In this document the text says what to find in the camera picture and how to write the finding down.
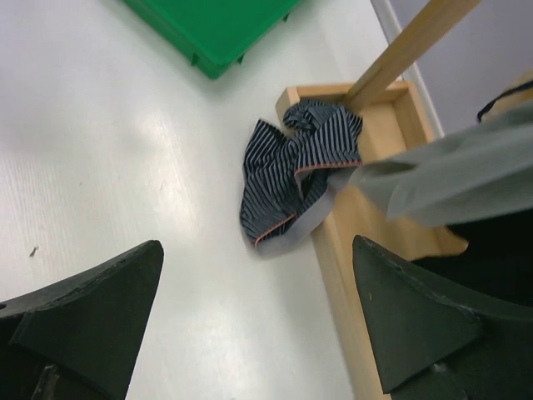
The grey underwear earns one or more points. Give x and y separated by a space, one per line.
482 172

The green plastic tray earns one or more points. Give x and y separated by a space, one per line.
212 34

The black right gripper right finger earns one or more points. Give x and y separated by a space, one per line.
435 339

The wooden clothes rack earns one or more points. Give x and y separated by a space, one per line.
426 248

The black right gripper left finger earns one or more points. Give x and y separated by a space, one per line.
79 338

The blue striped underwear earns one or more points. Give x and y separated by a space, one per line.
290 182

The black underwear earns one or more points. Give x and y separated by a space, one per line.
492 264

